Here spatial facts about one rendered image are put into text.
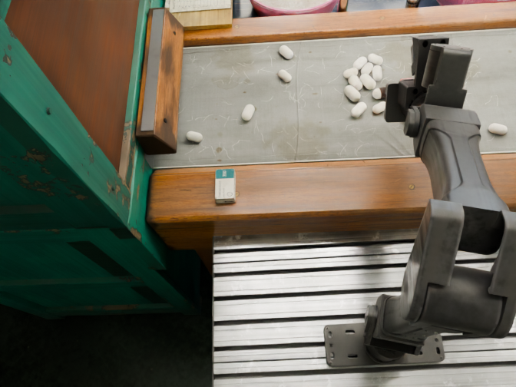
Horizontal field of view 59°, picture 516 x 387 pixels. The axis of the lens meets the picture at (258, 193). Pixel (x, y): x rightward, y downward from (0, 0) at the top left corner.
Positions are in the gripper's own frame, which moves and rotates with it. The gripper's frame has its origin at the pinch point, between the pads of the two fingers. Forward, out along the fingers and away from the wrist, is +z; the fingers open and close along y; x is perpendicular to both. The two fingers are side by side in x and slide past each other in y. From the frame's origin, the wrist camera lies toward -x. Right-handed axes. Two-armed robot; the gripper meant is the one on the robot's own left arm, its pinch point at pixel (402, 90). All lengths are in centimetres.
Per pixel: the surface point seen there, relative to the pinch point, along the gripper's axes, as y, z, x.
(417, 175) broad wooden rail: -1.6, -7.6, 13.7
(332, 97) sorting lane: 11.7, 8.9, 2.6
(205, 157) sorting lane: 37.5, -0.7, 11.2
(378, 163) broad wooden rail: 4.9, -4.9, 12.1
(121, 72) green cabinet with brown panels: 49, -6, -7
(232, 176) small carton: 31.7, -8.6, 12.1
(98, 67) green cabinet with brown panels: 49, -16, -9
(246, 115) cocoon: 29.4, 4.2, 4.4
